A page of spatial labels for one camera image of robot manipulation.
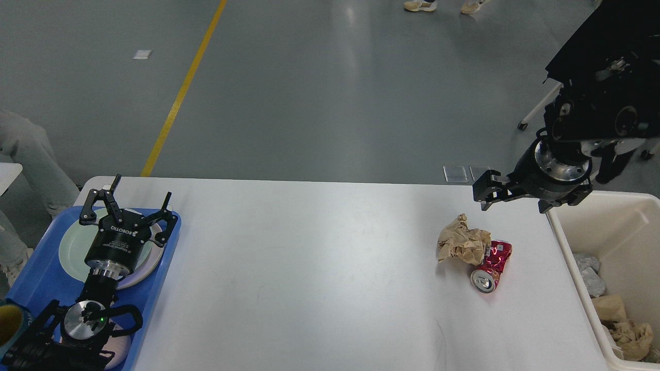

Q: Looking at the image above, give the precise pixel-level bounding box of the light green plate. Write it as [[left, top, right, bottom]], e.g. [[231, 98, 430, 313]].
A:
[[58, 208, 154, 284]]

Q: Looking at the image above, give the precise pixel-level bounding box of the brown paper ball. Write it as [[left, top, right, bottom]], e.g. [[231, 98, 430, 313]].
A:
[[437, 213, 492, 266]]

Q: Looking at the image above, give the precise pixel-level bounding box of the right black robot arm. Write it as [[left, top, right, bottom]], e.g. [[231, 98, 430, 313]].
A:
[[472, 53, 658, 213]]

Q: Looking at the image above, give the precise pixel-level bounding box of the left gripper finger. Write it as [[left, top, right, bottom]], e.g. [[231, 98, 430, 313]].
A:
[[131, 192, 178, 248], [78, 174, 124, 227]]

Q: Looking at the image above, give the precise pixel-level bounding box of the aluminium foil tray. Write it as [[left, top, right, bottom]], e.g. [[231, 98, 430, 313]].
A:
[[572, 253, 606, 298]]

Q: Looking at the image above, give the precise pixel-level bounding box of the crumpled brown paper in tray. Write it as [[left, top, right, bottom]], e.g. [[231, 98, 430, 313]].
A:
[[609, 320, 654, 361]]

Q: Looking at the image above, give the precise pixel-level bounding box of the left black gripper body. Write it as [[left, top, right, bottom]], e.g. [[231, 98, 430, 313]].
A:
[[82, 214, 154, 281]]

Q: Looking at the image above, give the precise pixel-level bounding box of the white rolling chair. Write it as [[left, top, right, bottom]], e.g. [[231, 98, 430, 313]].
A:
[[517, 82, 563, 131]]

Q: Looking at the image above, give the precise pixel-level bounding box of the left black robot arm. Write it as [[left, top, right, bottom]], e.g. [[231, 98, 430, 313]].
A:
[[2, 175, 180, 370]]

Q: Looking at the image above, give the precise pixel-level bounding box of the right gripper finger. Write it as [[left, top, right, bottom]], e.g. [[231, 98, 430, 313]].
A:
[[472, 170, 526, 211], [538, 184, 592, 214]]

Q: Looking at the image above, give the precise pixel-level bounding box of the person in grey trousers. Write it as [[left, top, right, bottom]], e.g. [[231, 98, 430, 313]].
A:
[[1, 109, 80, 285]]

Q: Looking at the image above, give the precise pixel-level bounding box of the white plastic bin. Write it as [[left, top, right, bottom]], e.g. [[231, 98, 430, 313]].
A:
[[547, 191, 659, 370]]

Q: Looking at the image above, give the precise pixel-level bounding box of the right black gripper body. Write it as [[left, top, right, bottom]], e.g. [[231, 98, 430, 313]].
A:
[[508, 140, 592, 200]]

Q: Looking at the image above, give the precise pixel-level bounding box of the blue yellow mug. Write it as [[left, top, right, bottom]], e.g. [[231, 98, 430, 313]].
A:
[[1, 303, 34, 348]]

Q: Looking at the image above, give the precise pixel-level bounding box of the red foil wrapper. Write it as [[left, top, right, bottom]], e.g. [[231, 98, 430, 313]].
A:
[[470, 240, 513, 294]]

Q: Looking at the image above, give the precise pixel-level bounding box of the black jacket on chair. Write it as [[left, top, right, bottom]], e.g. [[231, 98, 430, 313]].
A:
[[546, 1, 659, 84]]

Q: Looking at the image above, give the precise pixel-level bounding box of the blue plastic tray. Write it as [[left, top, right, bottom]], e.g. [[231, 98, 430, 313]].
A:
[[7, 205, 182, 370]]

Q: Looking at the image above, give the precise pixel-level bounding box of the brown paper bag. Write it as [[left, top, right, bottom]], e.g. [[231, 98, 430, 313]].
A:
[[591, 294, 629, 323]]

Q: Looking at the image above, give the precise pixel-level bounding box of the white paper cup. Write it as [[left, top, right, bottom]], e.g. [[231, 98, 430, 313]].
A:
[[607, 333, 624, 361]]

